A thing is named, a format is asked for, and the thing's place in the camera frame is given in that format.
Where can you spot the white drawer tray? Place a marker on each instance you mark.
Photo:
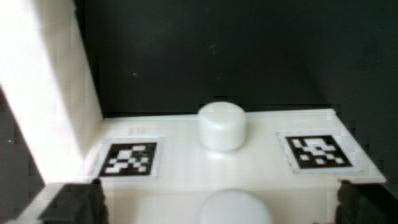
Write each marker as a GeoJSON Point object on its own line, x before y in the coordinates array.
{"type": "Point", "coordinates": [229, 149]}
{"type": "Point", "coordinates": [232, 206]}

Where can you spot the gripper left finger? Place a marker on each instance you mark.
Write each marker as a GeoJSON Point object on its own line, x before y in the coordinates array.
{"type": "Point", "coordinates": [78, 206]}

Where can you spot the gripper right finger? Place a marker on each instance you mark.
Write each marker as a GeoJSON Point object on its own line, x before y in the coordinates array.
{"type": "Point", "coordinates": [369, 204]}

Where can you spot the white front drawer tray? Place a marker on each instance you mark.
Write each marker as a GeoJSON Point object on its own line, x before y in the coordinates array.
{"type": "Point", "coordinates": [229, 149]}

